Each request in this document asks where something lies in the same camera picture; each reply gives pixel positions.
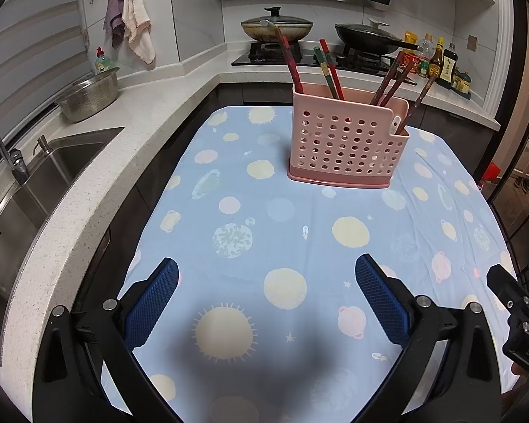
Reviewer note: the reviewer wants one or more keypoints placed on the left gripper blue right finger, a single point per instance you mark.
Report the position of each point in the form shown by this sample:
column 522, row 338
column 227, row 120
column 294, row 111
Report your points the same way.
column 387, row 297

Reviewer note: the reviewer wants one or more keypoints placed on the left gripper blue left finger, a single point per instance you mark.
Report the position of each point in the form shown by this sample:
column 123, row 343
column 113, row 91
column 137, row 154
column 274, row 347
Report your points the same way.
column 145, row 301

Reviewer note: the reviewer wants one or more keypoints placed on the purple brown chopstick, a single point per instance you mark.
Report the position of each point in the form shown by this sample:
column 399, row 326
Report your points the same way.
column 418, row 101

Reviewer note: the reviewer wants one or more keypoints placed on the dark maroon chopstick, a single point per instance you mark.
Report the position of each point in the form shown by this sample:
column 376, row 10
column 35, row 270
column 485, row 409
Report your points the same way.
column 386, row 80

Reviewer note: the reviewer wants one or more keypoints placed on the red twisted chopstick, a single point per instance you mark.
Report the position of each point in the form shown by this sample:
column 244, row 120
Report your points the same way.
column 333, row 73

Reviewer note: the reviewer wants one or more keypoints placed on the green chopstick gold band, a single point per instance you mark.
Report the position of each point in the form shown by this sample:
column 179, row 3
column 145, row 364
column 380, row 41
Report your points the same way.
column 322, row 61

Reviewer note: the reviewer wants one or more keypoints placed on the bright red chopstick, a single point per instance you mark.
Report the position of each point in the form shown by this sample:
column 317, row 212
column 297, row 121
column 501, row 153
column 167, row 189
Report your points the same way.
column 290, row 62

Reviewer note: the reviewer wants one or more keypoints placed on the gold flower spoon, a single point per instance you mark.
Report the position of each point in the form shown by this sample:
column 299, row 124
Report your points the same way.
column 274, row 28

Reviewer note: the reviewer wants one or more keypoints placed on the person's right hand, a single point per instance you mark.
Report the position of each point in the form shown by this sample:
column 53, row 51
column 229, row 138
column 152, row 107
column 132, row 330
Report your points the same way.
column 518, row 370

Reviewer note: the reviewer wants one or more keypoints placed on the blue patterned tablecloth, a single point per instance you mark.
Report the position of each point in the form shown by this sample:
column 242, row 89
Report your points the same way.
column 267, row 323

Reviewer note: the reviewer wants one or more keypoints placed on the steel sink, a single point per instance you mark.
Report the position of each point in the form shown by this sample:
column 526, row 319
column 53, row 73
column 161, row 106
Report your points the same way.
column 25, row 208

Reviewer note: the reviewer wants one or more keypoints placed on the pink perforated utensil holder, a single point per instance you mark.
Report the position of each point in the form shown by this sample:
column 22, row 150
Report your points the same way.
column 345, row 143

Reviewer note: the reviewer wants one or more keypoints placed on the chrome faucet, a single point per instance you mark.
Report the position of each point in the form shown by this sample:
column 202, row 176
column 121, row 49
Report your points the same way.
column 15, row 162

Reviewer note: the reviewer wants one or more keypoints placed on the stainless steel bowl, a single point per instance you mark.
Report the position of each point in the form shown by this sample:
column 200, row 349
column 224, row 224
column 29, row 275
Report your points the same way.
column 88, row 96

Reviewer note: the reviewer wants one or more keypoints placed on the small green jar set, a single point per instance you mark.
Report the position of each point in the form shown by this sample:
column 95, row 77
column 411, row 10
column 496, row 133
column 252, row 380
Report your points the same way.
column 461, row 84

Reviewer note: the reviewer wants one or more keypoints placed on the brown sauce bottle yellow cap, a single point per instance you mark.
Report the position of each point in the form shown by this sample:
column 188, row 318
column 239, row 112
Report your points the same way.
column 435, row 63

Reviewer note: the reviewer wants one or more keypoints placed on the black gas stove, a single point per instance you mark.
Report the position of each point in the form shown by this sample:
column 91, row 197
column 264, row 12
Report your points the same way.
column 260, row 54

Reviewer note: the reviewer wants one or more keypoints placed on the green dish soap bottle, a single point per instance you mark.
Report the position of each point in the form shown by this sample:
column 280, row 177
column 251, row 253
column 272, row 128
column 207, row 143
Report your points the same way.
column 102, row 62

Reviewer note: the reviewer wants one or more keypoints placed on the dark soy sauce bottle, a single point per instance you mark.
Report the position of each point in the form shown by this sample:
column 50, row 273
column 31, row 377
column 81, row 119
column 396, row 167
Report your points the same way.
column 449, row 62

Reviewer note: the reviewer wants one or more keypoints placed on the clear plastic bottle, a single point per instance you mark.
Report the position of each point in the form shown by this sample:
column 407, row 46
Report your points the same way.
column 427, row 47

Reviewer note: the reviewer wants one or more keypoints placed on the black wok with lid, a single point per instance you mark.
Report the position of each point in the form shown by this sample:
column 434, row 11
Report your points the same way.
column 371, row 39

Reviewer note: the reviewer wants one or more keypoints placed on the yellow seasoning packet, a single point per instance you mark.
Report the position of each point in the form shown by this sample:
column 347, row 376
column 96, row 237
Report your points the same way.
column 410, row 37

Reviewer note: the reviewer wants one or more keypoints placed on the pink hanging towel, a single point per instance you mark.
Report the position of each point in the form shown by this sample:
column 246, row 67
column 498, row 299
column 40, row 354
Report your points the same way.
column 137, row 31

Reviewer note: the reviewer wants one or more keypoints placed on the purple hanging cloth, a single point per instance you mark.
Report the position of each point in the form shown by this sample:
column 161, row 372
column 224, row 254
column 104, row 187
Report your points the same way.
column 113, row 23

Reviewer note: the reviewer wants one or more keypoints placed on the beige wok with lid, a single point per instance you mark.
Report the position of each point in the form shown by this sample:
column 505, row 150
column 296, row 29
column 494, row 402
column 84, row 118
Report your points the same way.
column 265, row 28

